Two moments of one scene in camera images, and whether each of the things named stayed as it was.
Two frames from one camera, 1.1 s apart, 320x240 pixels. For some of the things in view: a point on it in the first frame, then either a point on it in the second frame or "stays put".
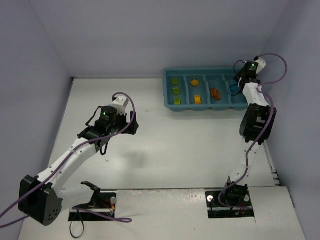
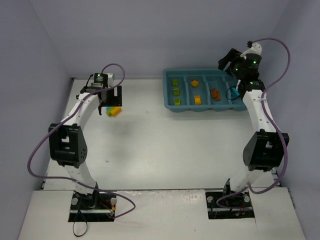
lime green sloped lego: x=177 y=101 stays put
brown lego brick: x=218 y=95 stays put
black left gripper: x=132 y=124 to x=111 y=99
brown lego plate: x=213 y=92 stays put
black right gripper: x=239 y=75 to x=229 y=58
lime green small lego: x=175 y=81 stays put
